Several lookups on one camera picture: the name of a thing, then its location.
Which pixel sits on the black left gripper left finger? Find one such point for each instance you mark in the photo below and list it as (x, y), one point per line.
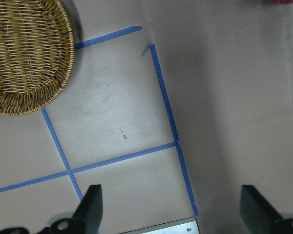
(86, 218)

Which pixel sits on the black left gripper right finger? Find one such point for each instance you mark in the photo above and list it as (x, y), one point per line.
(259, 216)

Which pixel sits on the brown wicker basket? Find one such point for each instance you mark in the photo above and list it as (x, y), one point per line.
(36, 54)

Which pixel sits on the red apple plate left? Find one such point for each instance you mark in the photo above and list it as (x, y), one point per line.
(283, 1)

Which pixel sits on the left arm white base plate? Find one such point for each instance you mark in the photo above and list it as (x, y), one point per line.
(183, 226)

